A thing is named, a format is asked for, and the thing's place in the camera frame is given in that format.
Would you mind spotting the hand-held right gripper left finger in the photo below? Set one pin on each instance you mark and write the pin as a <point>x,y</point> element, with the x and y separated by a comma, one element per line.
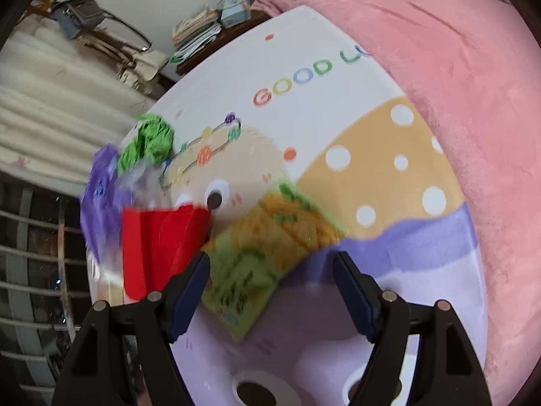
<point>190,296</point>

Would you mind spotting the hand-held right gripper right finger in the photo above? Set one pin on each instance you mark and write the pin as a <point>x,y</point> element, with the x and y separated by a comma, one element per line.
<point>355,300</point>

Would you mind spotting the green and yellow snack packet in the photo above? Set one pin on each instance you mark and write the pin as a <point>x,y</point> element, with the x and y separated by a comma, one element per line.
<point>262,241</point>

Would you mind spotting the green paper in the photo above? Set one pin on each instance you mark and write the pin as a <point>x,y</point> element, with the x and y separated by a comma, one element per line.
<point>148,139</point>

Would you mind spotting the red paper packaging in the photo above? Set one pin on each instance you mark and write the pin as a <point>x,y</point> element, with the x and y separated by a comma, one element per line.
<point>156,241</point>

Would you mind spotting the purple plastic bag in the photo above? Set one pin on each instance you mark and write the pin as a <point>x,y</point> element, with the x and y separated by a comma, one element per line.
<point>99,203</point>

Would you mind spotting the metal window grille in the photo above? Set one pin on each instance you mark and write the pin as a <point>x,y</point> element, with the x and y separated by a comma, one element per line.
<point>25,258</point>

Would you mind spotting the cartoon printed tablecloth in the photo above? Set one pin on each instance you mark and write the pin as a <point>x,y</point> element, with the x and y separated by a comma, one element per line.
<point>359,93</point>

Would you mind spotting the dark wooden nightstand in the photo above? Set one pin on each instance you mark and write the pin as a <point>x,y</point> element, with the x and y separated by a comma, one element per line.
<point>203,61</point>

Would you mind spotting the cream curtain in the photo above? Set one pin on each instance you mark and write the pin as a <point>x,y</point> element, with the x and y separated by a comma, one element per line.
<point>50,105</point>

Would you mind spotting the white handbag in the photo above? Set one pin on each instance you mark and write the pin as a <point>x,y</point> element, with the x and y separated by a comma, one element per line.
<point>148,63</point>

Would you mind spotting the pink fleece blanket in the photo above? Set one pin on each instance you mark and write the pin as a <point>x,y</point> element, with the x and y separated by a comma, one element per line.
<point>465,72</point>

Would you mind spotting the wooden coat rack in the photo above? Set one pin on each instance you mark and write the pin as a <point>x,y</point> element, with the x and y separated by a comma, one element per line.
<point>103,45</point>

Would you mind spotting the stack of books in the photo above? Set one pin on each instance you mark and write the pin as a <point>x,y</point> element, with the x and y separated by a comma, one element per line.
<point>194,29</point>

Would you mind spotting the light blue box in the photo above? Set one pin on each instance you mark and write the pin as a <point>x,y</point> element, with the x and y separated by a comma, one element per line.
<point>236,17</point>

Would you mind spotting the blue handbag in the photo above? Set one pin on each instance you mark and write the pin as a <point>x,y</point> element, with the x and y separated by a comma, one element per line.
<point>78,15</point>

